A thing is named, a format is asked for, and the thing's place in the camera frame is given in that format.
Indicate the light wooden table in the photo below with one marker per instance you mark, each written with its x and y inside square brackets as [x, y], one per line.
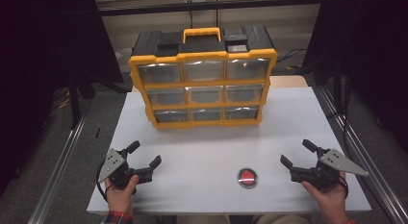
[288, 81]

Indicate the black horizontal bar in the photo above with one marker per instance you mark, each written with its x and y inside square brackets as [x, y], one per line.
[160, 7]

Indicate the small black floor object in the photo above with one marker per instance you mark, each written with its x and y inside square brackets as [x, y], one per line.
[97, 133]

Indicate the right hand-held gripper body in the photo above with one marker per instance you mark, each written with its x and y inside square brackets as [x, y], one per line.
[336, 161]

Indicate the aluminium rail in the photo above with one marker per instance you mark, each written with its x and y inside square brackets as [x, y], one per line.
[54, 182]
[385, 193]

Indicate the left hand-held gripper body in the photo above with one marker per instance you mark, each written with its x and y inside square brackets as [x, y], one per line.
[112, 164]

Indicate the red round container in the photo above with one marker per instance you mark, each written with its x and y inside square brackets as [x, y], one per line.
[247, 178]

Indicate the black metal stand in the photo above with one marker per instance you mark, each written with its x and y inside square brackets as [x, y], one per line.
[74, 105]

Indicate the person's right hand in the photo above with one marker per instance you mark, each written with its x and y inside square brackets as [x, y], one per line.
[332, 200]

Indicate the black curtain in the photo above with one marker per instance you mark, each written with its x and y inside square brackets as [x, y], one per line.
[369, 41]
[38, 41]

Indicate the person's right leg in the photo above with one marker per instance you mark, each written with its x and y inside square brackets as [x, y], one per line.
[284, 219]

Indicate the person's left hand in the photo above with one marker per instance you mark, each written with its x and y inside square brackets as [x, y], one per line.
[121, 200]

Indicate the clear plastic drawer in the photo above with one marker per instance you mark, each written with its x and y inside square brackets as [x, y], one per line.
[247, 69]

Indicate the grid of clear drawers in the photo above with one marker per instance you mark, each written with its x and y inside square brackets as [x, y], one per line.
[204, 95]

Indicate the yellow black drawer organizer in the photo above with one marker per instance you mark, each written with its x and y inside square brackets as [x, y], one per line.
[205, 47]

